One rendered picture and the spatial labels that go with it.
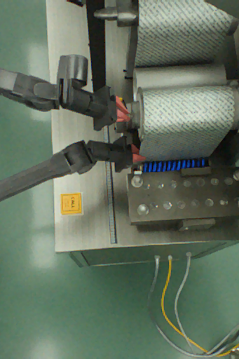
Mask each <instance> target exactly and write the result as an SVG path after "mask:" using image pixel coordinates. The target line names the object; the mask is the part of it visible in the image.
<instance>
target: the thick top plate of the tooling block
mask: <svg viewBox="0 0 239 359"><path fill-rule="evenodd" d="M210 169H211V175H203V176H192V177H180V171H179V170H173V171H161V172H142V175H141V177H142V179H143V182H142V185H141V187H134V186H133V184H132V179H133V177H134V176H135V174H134V173H128V175H127V187H128V204H129V213H130V225H131V226H132V225H143V224H164V223H175V222H181V221H182V220H183V219H202V218H215V220H218V219H239V180H236V179H235V178H234V176H233V174H234V172H235V171H236V170H239V167H232V168H210ZM142 204H145V205H147V207H148V209H149V211H148V213H147V215H145V216H141V215H139V214H138V212H137V208H138V207H139V206H140V205H142Z"/></svg>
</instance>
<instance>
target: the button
mask: <svg viewBox="0 0 239 359"><path fill-rule="evenodd" d="M60 198H61V212H60V213H62V215H64V214H74V213H81V194H80V193H72V194H60Z"/></svg>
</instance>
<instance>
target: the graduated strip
mask: <svg viewBox="0 0 239 359"><path fill-rule="evenodd" d="M103 131H104V142H108V143H110V138H109V126H105V127H103ZM105 163H106V174H107V196H108V206H109V228H110V239H111V243H117V238H116V218H115V208H114V189H113V178H112V168H111V163H110V162H105Z"/></svg>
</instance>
